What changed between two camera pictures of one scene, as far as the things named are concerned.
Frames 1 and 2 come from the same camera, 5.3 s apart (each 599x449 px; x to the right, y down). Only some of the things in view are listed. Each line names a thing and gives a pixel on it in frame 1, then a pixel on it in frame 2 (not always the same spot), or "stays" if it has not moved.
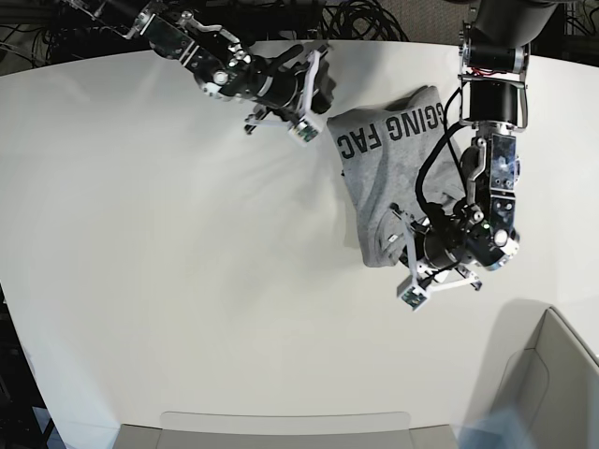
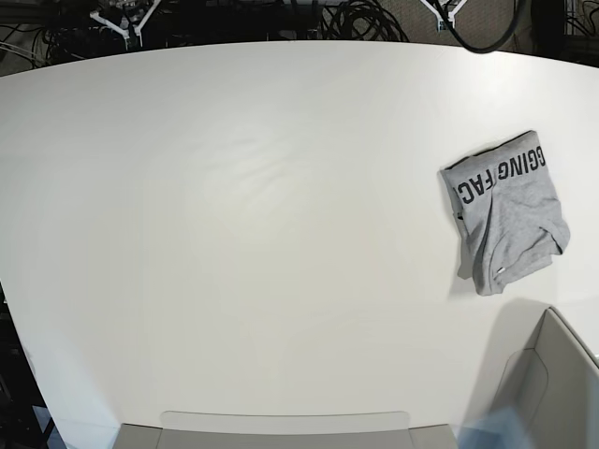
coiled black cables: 359,20 stays
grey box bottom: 286,430 stays
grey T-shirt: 380,149 → 508,216
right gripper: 433,253 → 441,23
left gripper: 293,96 → 126,34
